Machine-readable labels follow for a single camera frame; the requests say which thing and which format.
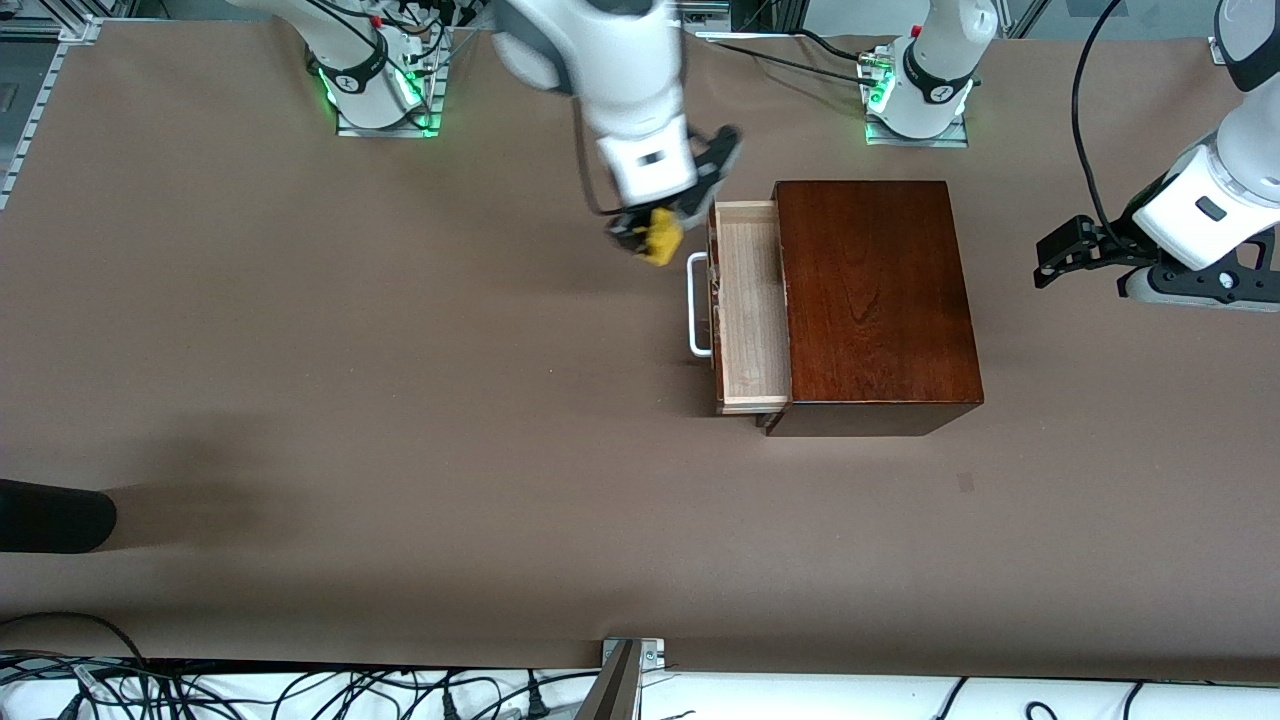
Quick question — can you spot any yellow cube block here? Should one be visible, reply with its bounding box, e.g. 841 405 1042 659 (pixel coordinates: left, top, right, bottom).
640 207 687 269

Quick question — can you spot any wooden drawer with white handle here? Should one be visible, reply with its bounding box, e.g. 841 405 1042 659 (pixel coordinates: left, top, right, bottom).
686 200 794 417

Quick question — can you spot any dark brown wooden cabinet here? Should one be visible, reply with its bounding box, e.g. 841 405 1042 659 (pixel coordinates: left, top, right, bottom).
755 180 986 438

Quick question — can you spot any brown paper table cover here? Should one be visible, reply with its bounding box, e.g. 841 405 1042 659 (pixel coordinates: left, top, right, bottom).
0 20 1280 686

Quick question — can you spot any grey aluminium beam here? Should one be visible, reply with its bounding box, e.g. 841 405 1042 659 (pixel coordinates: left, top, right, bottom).
574 640 642 720

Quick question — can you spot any black foam cylinder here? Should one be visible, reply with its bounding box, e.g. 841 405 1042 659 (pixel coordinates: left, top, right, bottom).
0 478 119 555

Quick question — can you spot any long black base cable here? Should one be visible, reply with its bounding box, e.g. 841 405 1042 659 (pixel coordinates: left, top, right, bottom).
704 38 887 87

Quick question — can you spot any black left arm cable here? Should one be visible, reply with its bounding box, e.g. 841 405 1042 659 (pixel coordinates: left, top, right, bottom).
1071 0 1127 242

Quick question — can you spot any short black base cable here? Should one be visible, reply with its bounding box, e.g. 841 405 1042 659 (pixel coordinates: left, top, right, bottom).
788 27 867 63

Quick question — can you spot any aluminium left arm base plate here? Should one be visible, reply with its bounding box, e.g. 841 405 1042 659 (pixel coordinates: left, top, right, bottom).
864 108 970 149

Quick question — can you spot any aluminium right arm base plate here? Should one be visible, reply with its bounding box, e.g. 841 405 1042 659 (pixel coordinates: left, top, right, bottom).
335 28 448 139

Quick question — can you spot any black cable bundle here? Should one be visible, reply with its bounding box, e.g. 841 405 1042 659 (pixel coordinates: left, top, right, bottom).
393 0 491 73

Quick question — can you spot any silver metal corner bracket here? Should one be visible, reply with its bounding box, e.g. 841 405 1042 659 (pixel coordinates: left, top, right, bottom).
600 636 667 672

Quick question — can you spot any black cable loop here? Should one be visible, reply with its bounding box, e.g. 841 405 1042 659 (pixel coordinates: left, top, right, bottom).
0 610 153 676

